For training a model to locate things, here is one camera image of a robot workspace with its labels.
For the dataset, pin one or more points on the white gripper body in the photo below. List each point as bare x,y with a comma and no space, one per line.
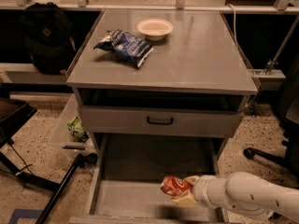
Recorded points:
204,188

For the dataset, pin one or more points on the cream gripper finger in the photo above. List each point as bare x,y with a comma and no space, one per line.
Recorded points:
185,200
192,179

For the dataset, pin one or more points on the crushed red coke can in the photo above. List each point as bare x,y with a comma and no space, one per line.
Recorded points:
175,186

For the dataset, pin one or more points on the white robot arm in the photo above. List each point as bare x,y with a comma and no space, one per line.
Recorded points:
241,193

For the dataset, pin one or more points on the open grey lower drawer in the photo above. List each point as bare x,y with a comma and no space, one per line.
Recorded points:
126,187

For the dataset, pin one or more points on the closed grey upper drawer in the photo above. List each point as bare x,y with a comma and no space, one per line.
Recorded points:
104,119

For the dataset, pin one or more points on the black office chair base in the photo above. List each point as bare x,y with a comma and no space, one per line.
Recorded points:
291,157

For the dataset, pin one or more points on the black tripod leg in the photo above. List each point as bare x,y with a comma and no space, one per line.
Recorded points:
79,161

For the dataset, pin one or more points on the clear plastic storage bin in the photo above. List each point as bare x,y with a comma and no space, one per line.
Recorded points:
62,138

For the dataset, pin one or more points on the green snack bag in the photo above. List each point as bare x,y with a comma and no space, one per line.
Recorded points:
77,130

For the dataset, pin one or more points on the metal clamp rod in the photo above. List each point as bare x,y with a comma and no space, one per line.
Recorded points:
271,63

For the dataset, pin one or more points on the blue chip bag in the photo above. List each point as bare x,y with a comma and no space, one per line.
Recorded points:
127,47

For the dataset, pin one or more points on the white paper bowl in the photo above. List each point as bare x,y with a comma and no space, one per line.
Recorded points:
155,29

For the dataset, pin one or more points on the black backpack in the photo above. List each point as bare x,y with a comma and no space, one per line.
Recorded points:
48,35

